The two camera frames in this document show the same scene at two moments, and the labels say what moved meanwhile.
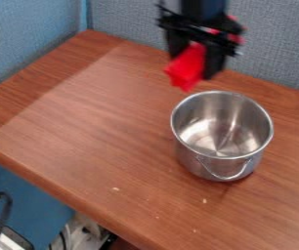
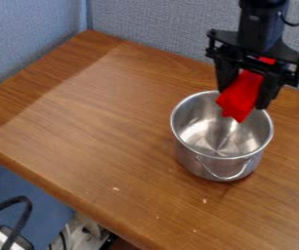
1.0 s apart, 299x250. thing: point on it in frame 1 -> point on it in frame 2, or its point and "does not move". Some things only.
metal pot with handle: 220,130 does not move
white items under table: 81,234 does not move
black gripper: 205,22 -> 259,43
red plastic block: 187,69 -> 239,97
